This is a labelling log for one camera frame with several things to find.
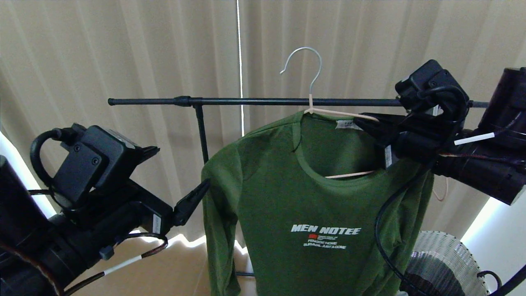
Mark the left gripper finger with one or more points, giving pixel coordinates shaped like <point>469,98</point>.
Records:
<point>187,207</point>
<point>148,154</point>

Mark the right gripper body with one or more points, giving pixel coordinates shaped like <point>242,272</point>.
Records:
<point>423,139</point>

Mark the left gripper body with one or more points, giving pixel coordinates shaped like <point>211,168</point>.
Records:
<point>123,213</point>

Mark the green printed t-shirt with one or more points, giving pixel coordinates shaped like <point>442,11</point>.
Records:
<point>287,185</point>

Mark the pink clothes hanger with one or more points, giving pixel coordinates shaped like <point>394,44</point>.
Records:
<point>446,187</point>
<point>310,102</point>

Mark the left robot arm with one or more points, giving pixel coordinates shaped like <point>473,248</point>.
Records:
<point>24,246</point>

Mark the black clothes rack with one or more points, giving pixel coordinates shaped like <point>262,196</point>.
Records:
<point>246,101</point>

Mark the white laundry basket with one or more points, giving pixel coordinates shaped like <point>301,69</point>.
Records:
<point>444,255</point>

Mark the beige curtain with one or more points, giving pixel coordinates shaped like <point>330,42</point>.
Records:
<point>123,49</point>

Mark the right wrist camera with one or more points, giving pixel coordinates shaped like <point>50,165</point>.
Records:
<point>431,82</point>

